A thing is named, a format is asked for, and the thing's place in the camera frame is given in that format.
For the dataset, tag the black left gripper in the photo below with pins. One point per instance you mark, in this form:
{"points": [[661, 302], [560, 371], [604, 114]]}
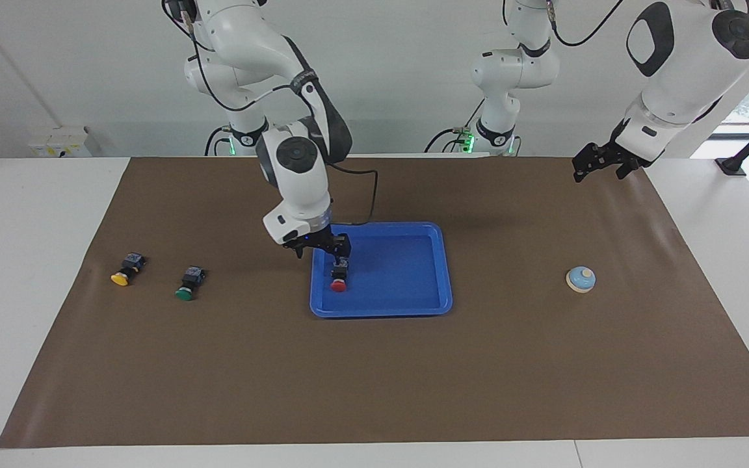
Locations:
{"points": [[608, 156]]}

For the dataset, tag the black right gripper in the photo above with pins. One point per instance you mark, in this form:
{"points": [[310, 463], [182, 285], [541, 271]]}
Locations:
{"points": [[316, 237]]}

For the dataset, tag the red push button switch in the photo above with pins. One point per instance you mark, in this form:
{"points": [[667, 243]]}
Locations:
{"points": [[339, 283]]}

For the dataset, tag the green push button switch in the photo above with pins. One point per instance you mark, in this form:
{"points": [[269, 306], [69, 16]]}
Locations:
{"points": [[187, 289]]}

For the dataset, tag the yellow push button switch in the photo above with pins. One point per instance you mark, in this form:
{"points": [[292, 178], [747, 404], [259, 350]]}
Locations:
{"points": [[124, 273]]}

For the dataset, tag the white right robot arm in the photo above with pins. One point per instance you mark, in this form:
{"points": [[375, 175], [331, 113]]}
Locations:
{"points": [[296, 162]]}

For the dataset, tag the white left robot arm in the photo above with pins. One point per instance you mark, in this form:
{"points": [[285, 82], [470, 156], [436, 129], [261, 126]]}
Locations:
{"points": [[680, 58]]}

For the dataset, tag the blue plastic tray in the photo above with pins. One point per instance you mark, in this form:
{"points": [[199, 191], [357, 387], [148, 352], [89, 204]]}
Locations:
{"points": [[400, 273]]}

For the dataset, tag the light blue call bell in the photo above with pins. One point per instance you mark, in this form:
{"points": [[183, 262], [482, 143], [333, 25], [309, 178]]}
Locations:
{"points": [[581, 279]]}

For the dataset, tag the brown table mat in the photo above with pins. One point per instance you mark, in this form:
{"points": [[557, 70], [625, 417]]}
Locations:
{"points": [[218, 377]]}

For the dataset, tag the white wall socket box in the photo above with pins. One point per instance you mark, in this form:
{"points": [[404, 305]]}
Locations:
{"points": [[62, 140]]}

